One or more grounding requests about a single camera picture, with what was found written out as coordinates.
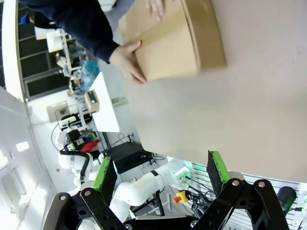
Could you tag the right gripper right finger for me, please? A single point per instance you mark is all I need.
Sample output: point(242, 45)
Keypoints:
point(239, 206)

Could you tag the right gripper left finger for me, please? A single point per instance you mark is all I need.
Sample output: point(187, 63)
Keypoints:
point(96, 210)

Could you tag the large brown cardboard box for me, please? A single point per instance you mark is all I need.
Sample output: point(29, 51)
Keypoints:
point(172, 48)

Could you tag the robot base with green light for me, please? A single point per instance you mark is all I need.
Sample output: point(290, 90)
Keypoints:
point(184, 173)

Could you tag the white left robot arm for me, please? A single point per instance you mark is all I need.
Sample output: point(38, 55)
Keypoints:
point(148, 184)

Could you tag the person's left forearm dark sleeve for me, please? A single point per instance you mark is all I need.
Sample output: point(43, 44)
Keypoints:
point(96, 33)

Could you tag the tan box with black top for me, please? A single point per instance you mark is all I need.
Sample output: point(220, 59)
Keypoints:
point(92, 100)

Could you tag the person's left hand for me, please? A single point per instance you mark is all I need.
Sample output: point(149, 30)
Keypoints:
point(124, 60)

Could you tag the person's right hand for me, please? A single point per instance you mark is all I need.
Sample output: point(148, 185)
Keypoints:
point(157, 7)

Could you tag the black cylinder with green band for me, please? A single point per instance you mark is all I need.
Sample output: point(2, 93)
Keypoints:
point(286, 197)

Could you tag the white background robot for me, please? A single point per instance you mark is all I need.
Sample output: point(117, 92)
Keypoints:
point(72, 163)

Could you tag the yellow red emergency stop button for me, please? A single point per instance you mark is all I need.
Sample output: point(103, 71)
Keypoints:
point(180, 197)

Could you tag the black equipment case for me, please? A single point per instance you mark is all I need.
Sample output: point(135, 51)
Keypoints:
point(129, 155)

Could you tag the plain white rectangular table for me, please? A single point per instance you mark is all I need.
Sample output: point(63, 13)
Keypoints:
point(105, 115)

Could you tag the blue plastic bag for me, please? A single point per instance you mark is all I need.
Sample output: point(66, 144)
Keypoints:
point(90, 72)

